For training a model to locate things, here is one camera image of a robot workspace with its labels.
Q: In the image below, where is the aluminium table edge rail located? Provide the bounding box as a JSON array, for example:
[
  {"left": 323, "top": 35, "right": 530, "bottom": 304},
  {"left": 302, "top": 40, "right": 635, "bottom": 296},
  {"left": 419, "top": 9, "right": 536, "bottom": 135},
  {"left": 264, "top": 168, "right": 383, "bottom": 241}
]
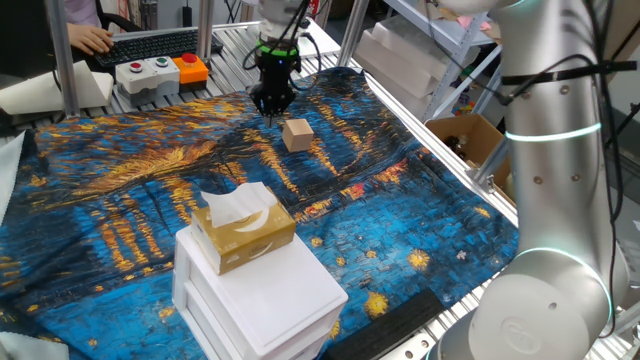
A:
[{"left": 363, "top": 68, "right": 520, "bottom": 227}]

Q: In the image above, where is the aluminium frame post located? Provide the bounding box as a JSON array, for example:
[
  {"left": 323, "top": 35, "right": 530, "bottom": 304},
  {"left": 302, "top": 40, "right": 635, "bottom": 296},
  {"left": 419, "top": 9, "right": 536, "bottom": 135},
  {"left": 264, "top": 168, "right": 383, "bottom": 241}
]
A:
[
  {"left": 196, "top": 0, "right": 217, "bottom": 62},
  {"left": 45, "top": 0, "right": 82, "bottom": 120},
  {"left": 335, "top": 0, "right": 372, "bottom": 69}
]

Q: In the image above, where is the white cloth piece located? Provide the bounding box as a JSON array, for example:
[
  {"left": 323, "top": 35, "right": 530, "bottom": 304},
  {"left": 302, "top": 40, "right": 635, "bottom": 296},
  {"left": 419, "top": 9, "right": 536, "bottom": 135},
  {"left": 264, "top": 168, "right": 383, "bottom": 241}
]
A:
[
  {"left": 0, "top": 330, "right": 71, "bottom": 360},
  {"left": 0, "top": 130, "right": 27, "bottom": 224}
]

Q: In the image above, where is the black office chair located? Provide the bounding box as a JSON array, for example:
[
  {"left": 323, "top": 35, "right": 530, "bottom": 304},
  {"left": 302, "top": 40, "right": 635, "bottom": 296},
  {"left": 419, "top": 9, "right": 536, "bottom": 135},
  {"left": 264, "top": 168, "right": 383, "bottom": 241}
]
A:
[{"left": 94, "top": 0, "right": 144, "bottom": 34}]

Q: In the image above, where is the small light wooden block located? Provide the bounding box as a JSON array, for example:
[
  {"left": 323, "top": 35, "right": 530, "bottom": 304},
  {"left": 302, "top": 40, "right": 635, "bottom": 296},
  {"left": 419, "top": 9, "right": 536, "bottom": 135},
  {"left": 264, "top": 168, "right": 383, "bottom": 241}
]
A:
[{"left": 281, "top": 118, "right": 316, "bottom": 153}]

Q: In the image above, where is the person's bare hand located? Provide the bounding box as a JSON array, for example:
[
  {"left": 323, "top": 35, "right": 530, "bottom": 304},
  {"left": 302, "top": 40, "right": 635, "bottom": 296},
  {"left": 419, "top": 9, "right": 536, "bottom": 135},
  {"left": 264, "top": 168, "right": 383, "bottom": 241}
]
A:
[{"left": 67, "top": 22, "right": 116, "bottom": 56}]

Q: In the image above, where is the grey two-button control box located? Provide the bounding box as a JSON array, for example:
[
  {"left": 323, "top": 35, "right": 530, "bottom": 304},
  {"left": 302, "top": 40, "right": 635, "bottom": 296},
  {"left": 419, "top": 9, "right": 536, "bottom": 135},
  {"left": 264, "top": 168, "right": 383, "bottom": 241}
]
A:
[{"left": 114, "top": 55, "right": 182, "bottom": 108}]

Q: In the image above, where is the white plastic drawer unit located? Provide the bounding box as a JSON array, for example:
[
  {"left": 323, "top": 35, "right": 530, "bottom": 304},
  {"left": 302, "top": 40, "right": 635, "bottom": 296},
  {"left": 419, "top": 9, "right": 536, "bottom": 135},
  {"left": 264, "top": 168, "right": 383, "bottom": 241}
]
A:
[{"left": 171, "top": 225, "right": 350, "bottom": 360}]

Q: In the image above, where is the black computer keyboard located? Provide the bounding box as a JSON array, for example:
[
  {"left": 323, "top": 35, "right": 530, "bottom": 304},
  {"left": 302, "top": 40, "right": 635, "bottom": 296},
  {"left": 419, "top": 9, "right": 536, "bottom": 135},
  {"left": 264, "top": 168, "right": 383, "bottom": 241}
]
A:
[{"left": 93, "top": 28, "right": 225, "bottom": 69}]

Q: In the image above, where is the orange emergency stop box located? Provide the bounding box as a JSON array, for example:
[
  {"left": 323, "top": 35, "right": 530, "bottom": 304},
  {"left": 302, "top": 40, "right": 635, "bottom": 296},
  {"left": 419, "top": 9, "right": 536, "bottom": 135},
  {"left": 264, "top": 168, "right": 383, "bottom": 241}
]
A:
[{"left": 172, "top": 51, "right": 210, "bottom": 94}]

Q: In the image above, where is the black foam strip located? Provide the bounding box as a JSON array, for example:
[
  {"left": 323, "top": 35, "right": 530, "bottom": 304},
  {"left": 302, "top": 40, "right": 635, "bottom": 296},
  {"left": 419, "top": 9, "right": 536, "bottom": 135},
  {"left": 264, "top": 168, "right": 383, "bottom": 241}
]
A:
[{"left": 323, "top": 287, "right": 446, "bottom": 360}]

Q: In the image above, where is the white foam box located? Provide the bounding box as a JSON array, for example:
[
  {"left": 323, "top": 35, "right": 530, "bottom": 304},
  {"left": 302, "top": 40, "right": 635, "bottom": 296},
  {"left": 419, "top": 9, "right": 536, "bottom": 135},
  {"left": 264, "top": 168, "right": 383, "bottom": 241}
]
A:
[
  {"left": 369, "top": 14, "right": 467, "bottom": 69},
  {"left": 353, "top": 29, "right": 444, "bottom": 119}
]

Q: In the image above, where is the white tissue sheet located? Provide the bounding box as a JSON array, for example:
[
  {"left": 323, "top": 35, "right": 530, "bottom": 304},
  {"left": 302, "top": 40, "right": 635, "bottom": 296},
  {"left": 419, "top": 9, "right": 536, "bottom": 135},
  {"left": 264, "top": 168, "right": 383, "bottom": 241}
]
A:
[{"left": 199, "top": 181, "right": 279, "bottom": 229}]

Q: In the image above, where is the white folded foam sheet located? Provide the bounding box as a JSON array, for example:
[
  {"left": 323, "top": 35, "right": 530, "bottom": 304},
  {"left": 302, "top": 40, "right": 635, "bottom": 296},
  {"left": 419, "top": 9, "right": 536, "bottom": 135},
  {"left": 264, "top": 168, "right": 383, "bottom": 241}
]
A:
[{"left": 0, "top": 60, "right": 115, "bottom": 117}]

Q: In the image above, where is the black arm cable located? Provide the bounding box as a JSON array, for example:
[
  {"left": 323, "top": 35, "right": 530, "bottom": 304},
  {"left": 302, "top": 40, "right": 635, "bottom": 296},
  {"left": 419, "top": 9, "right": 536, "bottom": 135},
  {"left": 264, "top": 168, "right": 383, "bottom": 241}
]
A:
[{"left": 582, "top": 0, "right": 640, "bottom": 341}]

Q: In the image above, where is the gold tissue box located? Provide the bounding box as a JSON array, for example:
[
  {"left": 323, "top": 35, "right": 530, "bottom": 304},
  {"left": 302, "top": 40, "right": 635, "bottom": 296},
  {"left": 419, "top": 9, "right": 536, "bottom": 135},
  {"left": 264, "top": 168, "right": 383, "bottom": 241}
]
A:
[{"left": 190, "top": 187, "right": 298, "bottom": 276}]

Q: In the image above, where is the starry night painting cloth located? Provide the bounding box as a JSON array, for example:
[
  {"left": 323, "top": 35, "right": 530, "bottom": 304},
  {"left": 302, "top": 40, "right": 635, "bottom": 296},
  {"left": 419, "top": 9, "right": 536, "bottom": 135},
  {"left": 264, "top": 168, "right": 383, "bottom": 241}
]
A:
[{"left": 0, "top": 67, "right": 521, "bottom": 360}]

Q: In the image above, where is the white metal shelf rack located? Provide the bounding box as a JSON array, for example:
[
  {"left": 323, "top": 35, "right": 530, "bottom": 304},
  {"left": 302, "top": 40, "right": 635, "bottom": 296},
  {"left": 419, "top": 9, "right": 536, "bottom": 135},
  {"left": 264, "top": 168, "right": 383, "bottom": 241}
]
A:
[{"left": 382, "top": 0, "right": 504, "bottom": 124}]

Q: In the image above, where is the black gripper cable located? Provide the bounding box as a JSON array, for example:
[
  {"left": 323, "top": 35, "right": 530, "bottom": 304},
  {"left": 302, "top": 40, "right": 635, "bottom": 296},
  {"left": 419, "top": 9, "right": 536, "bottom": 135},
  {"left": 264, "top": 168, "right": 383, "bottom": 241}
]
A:
[{"left": 242, "top": 0, "right": 323, "bottom": 94}]

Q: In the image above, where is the brown cardboard box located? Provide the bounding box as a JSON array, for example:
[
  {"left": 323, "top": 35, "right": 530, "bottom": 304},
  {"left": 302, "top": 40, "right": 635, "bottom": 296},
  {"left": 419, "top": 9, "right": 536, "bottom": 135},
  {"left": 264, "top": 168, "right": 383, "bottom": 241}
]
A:
[{"left": 424, "top": 113, "right": 517, "bottom": 204}]

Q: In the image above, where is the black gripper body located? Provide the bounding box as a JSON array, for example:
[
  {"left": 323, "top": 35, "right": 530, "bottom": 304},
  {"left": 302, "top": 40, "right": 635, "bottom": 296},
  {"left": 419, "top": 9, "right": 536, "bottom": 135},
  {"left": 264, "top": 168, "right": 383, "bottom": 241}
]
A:
[{"left": 249, "top": 51, "right": 302, "bottom": 117}]

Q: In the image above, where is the black cable strap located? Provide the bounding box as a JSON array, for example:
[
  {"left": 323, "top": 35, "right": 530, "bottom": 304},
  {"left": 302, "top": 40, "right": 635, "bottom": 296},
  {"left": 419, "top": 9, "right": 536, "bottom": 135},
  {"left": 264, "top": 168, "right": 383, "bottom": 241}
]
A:
[{"left": 499, "top": 59, "right": 639, "bottom": 87}]

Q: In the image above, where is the pink shirt sleeve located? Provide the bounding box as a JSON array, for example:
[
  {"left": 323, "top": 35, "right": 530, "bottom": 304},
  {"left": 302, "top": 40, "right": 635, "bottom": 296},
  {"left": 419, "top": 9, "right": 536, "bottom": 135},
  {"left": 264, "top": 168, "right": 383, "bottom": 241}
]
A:
[{"left": 63, "top": 0, "right": 104, "bottom": 29}]

